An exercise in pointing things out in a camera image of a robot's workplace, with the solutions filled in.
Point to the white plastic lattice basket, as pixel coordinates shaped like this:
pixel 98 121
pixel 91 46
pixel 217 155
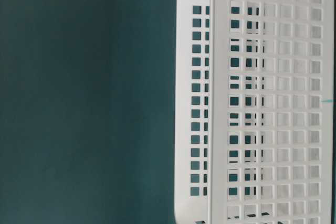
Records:
pixel 254 111

